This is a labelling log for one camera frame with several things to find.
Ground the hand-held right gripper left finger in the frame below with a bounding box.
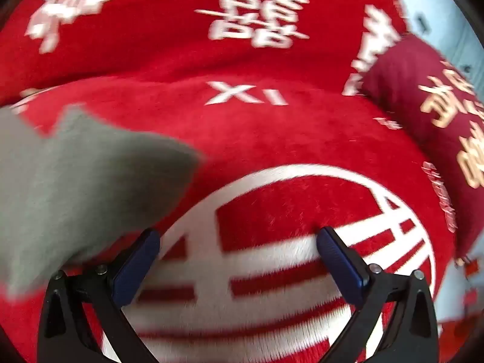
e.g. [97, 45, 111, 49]
[37, 228, 161, 363]

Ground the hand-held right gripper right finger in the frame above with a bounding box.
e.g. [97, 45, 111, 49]
[316, 226, 441, 363]

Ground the grey fleece garment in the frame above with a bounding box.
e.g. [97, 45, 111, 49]
[0, 106, 207, 297]

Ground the red printed blanket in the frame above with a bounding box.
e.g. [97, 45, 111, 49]
[0, 0, 459, 363]

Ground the dark red printed pillow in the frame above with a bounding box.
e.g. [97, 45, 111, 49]
[357, 32, 484, 262]

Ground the light blue cabinet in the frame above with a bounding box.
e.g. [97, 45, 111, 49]
[393, 0, 484, 81]

